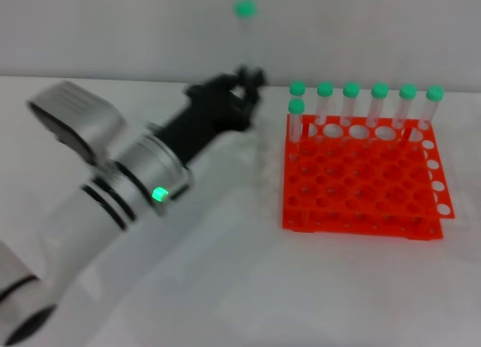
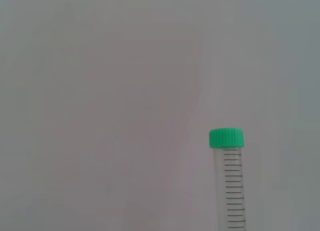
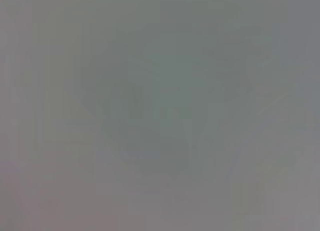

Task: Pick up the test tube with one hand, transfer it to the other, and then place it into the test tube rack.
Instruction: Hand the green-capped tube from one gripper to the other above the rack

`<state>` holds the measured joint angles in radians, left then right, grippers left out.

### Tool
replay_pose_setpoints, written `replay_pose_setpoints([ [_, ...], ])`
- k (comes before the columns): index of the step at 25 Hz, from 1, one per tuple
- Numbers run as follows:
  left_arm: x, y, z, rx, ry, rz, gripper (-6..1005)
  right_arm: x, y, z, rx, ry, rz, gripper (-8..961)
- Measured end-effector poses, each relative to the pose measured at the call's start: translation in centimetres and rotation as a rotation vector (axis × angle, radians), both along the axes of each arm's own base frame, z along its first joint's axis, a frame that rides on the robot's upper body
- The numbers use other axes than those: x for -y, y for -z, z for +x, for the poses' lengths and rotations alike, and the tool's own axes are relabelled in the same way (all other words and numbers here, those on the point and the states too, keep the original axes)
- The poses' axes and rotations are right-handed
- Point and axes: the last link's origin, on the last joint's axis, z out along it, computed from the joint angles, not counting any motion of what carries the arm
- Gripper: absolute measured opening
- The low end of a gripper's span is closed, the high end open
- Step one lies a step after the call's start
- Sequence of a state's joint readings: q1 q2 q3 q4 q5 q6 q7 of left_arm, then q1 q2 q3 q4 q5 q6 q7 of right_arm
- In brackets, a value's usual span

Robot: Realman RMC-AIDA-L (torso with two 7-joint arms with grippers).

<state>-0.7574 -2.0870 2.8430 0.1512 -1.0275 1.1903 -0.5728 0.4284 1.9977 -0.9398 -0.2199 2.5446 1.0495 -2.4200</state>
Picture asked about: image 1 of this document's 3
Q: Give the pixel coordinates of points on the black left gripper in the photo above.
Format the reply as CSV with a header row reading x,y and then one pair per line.
x,y
203,114

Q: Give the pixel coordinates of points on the green-capped clear test tube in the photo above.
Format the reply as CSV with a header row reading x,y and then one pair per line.
x,y
245,8
379,91
296,106
350,89
434,93
324,89
407,92
297,87

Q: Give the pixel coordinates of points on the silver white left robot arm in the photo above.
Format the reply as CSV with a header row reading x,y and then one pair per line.
x,y
94,219

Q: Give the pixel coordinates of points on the orange test tube rack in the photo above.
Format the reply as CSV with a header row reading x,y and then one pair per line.
x,y
360,181

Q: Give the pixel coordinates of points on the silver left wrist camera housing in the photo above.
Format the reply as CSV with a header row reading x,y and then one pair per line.
x,y
79,114

